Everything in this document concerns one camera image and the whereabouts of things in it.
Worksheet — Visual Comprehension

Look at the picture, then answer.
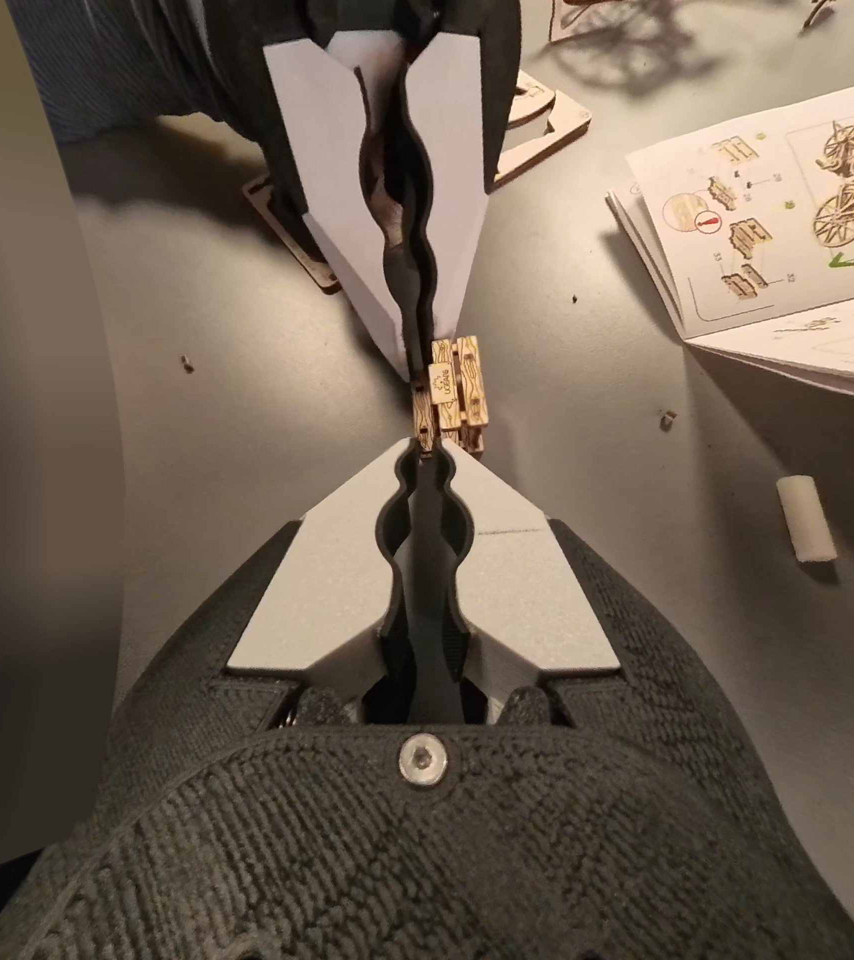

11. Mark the laser-cut plywood parts sheet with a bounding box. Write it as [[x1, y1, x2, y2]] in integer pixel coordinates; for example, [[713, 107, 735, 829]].
[[243, 69, 593, 295]]

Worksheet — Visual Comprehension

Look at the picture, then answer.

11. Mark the small wooden model piece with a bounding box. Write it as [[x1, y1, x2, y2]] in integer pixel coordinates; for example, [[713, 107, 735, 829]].
[[410, 382, 439, 459]]

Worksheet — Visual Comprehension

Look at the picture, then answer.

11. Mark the white foam cylinder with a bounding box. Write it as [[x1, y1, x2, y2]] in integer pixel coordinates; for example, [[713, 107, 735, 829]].
[[775, 474, 839, 562]]

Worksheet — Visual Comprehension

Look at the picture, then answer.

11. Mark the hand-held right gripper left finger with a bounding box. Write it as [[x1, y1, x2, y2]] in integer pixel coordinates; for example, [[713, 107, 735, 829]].
[[224, 437, 422, 680]]

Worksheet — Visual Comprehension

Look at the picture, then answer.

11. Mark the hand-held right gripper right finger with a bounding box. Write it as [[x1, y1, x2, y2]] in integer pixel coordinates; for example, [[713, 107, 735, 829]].
[[436, 447, 623, 711]]

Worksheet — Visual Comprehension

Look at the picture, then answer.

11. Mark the person's left forearm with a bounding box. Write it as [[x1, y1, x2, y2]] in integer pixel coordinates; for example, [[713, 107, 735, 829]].
[[7, 0, 203, 145]]

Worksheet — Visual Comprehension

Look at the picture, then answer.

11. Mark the wooden bicycle model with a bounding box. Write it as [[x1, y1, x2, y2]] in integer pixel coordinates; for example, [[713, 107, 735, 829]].
[[547, 0, 841, 45]]

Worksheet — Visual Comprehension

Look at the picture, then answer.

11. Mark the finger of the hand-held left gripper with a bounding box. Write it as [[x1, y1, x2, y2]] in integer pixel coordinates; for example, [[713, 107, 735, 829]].
[[400, 30, 490, 380], [262, 30, 421, 380]]

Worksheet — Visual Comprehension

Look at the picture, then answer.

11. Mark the white instruction booklet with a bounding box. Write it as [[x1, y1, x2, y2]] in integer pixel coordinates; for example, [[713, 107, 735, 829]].
[[605, 73, 854, 406]]

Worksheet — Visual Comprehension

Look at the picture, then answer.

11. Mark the wooden slatted crate model part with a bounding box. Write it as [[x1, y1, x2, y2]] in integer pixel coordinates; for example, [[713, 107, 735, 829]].
[[430, 335, 490, 455]]

